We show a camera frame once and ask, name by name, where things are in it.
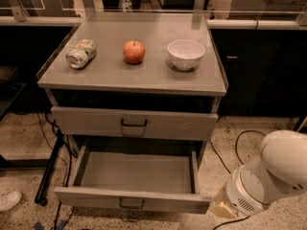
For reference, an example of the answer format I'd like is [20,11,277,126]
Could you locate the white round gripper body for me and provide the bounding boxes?
[225,166,271,216]

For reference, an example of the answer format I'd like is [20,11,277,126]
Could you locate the white ceramic bowl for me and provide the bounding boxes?
[167,39,205,71]

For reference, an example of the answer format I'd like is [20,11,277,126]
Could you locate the grey drawer cabinet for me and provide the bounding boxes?
[36,12,229,165]

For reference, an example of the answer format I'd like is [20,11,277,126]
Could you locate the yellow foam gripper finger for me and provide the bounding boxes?
[209,186,239,219]

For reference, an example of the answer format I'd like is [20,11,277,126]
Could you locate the black floor cable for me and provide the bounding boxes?
[36,112,76,230]
[209,129,268,230]

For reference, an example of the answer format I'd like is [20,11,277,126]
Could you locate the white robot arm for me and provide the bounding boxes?
[209,130,307,219]

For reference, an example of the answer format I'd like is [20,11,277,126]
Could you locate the clear plastic bottle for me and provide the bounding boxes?
[122,0,132,12]

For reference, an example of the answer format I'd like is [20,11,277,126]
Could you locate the black table leg bar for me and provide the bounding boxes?
[35,132,63,206]

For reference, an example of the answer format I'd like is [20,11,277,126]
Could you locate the black floor cable right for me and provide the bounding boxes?
[209,129,268,230]

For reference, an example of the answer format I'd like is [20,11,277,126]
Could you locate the grey drawer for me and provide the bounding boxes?
[52,106,218,141]
[55,146,210,214]

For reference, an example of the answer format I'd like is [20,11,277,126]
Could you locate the red apple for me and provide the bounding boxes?
[123,39,146,64]

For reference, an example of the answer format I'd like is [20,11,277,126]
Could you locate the black floor cable left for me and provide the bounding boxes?
[36,112,76,230]

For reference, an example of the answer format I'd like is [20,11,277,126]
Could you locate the crushed silver soda can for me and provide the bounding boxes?
[65,39,97,69]

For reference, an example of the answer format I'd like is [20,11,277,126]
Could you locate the white shoe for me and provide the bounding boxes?
[0,191,22,212]

